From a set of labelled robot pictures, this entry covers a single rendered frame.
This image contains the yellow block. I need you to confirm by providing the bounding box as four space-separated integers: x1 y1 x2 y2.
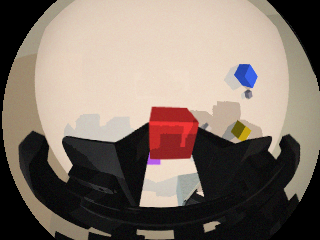
231 120 251 141

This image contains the purple cube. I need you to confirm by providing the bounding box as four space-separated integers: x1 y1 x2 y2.
148 156 161 165

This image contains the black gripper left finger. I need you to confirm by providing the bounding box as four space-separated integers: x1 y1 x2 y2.
61 123 149 207

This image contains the blue block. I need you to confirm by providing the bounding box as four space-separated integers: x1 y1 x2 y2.
235 64 257 88

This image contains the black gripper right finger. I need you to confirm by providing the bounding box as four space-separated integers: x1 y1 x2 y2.
192 127 272 201

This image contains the red block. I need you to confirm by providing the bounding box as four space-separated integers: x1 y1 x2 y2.
149 107 199 159

